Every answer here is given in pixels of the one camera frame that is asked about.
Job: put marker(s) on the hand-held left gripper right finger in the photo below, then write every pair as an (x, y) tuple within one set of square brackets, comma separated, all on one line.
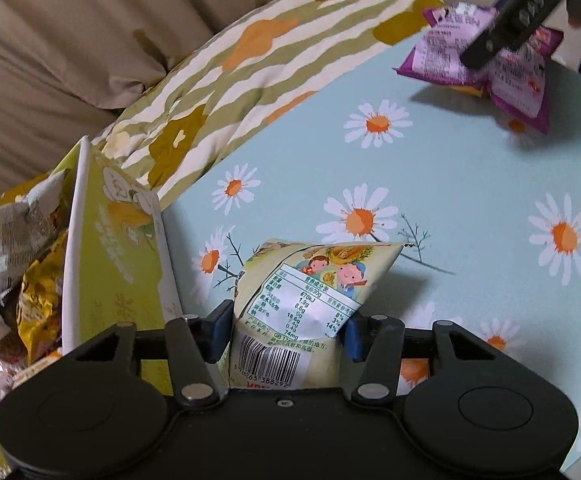
[(353, 340)]

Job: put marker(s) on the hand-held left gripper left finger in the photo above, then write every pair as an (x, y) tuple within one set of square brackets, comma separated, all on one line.
[(218, 335)]

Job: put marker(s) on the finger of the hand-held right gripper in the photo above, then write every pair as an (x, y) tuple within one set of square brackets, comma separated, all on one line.
[(488, 45)]

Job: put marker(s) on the purple snack bag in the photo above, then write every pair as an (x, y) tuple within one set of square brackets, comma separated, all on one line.
[(440, 50)]

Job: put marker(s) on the pale yellow cartoon snack bag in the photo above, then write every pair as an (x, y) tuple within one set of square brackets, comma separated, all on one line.
[(300, 280)]

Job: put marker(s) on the green yellow cardboard box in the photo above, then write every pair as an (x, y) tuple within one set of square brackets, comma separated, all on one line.
[(115, 260)]

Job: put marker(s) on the grey white chips bag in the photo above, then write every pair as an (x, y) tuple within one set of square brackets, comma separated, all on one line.
[(15, 230)]

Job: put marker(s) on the daisy print blue cloth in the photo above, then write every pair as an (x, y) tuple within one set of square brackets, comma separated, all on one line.
[(445, 185)]

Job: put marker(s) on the green striped flower pillow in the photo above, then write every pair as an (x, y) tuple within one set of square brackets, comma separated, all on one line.
[(220, 85)]

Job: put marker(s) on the beige sofa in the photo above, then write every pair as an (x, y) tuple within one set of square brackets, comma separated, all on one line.
[(70, 35)]

